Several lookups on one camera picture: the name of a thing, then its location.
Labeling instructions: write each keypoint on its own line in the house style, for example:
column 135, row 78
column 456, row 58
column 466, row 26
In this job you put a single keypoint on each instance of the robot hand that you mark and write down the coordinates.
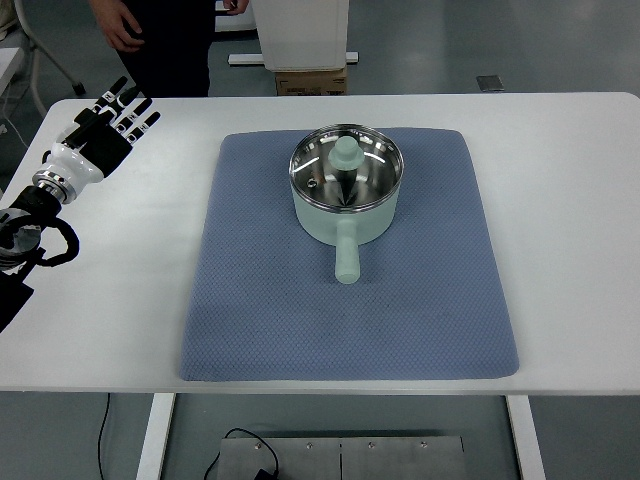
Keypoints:
column 82, row 160

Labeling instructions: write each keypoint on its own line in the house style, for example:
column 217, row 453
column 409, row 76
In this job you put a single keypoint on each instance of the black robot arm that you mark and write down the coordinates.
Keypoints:
column 30, row 202

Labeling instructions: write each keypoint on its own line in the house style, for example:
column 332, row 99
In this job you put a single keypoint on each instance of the person's hand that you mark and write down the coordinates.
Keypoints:
column 120, row 30

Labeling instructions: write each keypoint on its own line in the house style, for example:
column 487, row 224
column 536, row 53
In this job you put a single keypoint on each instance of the person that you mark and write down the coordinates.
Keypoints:
column 170, row 55

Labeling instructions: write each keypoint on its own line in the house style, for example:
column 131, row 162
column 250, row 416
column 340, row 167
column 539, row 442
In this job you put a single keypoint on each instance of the white base bar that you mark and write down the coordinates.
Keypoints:
column 245, row 59

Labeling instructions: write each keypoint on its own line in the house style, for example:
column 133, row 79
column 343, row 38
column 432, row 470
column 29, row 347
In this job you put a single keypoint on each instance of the brown cardboard box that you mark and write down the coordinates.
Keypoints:
column 310, row 81

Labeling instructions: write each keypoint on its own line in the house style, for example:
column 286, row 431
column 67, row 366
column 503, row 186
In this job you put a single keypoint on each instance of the blue textured mat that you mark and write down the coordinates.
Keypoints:
column 280, row 310

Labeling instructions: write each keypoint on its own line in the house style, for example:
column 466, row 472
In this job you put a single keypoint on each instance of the white cabinet column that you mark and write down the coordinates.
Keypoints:
column 305, row 30

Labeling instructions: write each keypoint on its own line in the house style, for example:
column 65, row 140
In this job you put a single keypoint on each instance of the glass lid with green knob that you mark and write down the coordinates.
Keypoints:
column 345, row 152

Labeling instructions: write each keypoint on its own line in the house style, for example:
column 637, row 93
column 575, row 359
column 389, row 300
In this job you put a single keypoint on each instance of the white table leg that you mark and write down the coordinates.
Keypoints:
column 527, row 435
column 155, row 435

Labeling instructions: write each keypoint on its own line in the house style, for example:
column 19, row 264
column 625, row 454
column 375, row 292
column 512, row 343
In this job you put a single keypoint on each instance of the grey floor plate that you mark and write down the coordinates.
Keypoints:
column 489, row 83

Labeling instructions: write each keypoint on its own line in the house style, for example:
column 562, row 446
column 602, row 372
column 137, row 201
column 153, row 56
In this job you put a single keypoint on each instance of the grey metal plate with screws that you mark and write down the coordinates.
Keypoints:
column 390, row 460

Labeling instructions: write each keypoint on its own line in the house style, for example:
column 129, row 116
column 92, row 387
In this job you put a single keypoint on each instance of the grey rolling chair frame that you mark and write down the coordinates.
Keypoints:
column 45, row 45

